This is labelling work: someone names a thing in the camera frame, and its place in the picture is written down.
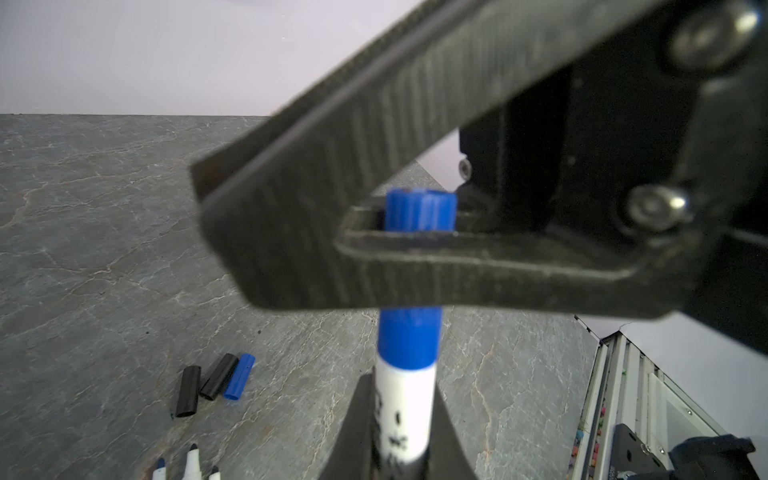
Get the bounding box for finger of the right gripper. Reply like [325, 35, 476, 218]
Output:
[190, 0, 768, 319]

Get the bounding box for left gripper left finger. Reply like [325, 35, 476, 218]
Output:
[319, 373, 374, 480]

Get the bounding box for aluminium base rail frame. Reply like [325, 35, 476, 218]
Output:
[566, 317, 725, 479]

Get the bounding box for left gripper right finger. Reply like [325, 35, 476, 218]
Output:
[427, 386, 477, 480]

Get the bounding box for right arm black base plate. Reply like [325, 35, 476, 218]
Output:
[607, 424, 671, 480]

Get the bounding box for black pen cap two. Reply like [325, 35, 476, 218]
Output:
[199, 353, 239, 401]

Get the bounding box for blue pen cap alone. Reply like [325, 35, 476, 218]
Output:
[384, 189, 458, 233]

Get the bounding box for black pen cap one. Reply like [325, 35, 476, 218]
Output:
[174, 365, 201, 418]

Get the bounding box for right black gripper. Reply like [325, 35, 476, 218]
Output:
[459, 1, 767, 352]

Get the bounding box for blue pen cap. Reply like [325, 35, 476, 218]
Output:
[223, 354, 255, 401]

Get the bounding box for blue whiteboard marker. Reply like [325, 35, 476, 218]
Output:
[370, 187, 460, 480]
[151, 458, 167, 480]

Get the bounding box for black whiteboard marker one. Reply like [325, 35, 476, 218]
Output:
[182, 443, 202, 480]

